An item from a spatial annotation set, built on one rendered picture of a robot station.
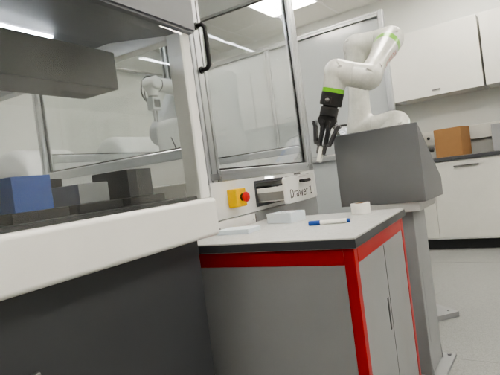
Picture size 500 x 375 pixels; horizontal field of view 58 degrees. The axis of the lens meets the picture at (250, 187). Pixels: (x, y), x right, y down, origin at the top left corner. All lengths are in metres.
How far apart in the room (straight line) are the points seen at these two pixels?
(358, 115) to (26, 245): 1.73
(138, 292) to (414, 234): 1.28
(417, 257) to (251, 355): 0.92
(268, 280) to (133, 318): 0.42
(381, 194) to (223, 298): 0.90
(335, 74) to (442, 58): 3.35
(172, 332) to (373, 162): 1.17
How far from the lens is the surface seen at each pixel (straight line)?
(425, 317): 2.13
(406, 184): 1.98
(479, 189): 4.75
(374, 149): 2.02
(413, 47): 5.29
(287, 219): 1.70
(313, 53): 3.86
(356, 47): 2.32
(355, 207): 1.71
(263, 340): 1.41
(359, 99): 2.28
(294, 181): 1.96
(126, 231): 1.00
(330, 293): 1.27
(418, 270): 2.08
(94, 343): 1.05
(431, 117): 5.53
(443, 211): 4.83
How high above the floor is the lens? 0.94
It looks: 1 degrees down
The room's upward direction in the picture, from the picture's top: 7 degrees counter-clockwise
